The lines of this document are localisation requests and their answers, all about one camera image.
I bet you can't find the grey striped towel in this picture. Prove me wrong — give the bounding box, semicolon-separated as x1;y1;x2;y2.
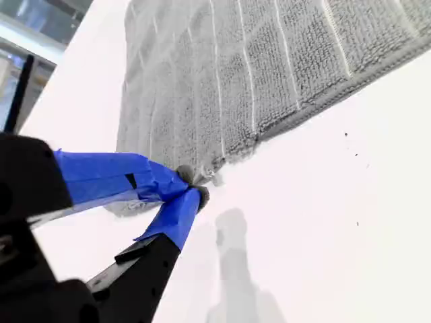
106;0;431;219

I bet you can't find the thin black bar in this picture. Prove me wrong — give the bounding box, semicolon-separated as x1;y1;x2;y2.
2;55;36;134

